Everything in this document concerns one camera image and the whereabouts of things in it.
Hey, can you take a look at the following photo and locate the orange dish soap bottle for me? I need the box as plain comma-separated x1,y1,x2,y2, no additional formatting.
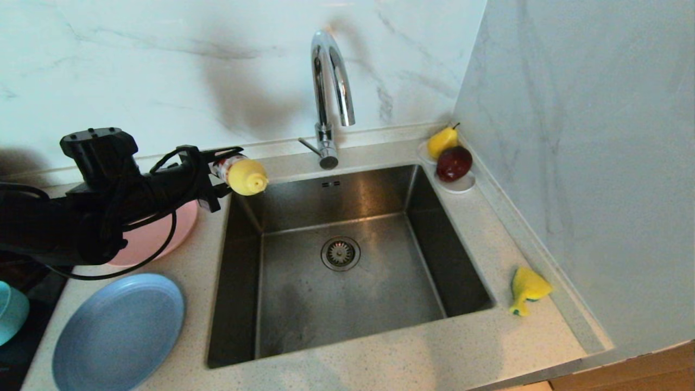
211,154,269,197

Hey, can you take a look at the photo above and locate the metal sink drain strainer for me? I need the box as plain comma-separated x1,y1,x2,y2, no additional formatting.
320,236,362,272

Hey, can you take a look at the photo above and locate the stainless steel sink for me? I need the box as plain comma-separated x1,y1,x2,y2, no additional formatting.
206,165,495,369

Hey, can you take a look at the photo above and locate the yellow sponge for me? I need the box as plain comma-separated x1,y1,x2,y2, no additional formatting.
508,266,553,318

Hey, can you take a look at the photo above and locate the pink plate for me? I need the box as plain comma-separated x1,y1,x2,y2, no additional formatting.
106,200,199,267

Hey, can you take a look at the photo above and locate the chrome gooseneck faucet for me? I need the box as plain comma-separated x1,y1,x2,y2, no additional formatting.
298,30,357,171

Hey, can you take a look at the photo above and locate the blue plate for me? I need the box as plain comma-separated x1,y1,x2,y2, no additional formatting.
52,273,186,391

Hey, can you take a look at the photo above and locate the teal cup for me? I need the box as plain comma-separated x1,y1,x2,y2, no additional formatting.
0,281,30,346

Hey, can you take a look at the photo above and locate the black glass cooktop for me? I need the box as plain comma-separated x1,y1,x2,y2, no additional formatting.
0,261,74,391

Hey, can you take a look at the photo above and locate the yellow pear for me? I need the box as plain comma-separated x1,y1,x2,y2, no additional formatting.
427,123,460,160

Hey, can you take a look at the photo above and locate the dark red apple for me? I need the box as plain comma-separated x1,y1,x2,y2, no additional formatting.
435,146,472,183

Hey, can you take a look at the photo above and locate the small white dish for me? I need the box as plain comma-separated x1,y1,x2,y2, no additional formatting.
417,141,476,195

